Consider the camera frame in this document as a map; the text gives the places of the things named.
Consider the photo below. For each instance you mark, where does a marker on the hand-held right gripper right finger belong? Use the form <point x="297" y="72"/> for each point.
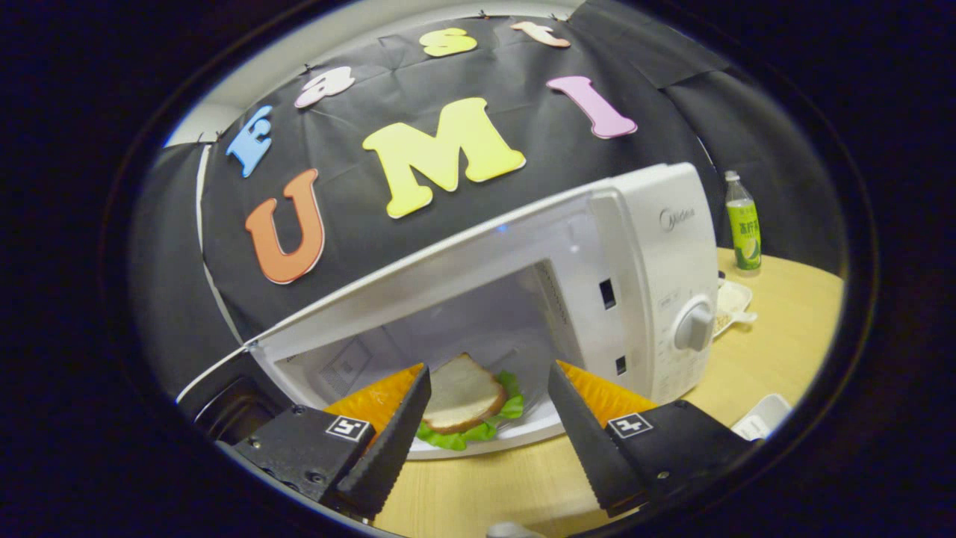
<point x="597" y="456"/>

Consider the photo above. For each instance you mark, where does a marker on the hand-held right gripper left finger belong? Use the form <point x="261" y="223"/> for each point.
<point x="381" y="456"/>

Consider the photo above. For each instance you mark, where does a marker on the sandwich with lettuce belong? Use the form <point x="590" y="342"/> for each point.
<point x="463" y="388"/>

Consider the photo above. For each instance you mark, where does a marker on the white microwave oven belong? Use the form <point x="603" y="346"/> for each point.
<point x="650" y="246"/>

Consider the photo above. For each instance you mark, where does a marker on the white rectangular tray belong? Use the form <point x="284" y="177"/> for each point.
<point x="762" y="418"/>

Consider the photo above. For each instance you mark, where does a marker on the white divided dish of grains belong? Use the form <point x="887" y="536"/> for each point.
<point x="732" y="299"/>

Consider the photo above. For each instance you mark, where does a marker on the green drink bottle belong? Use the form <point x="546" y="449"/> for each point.
<point x="744" y="232"/>

